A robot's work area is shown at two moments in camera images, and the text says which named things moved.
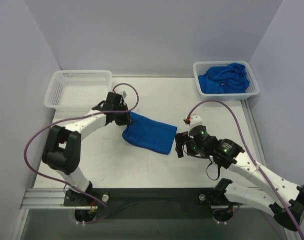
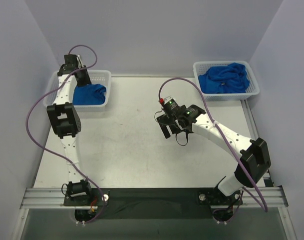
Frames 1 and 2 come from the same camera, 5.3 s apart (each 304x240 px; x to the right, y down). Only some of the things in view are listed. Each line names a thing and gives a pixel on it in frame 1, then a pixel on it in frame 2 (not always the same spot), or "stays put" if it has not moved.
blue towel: x=149 y=134 → x=89 y=94
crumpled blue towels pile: x=230 y=78 stays put
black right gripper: x=181 y=143 → x=167 y=120
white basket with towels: x=225 y=80 stays put
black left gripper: x=122 y=118 → x=82 y=78
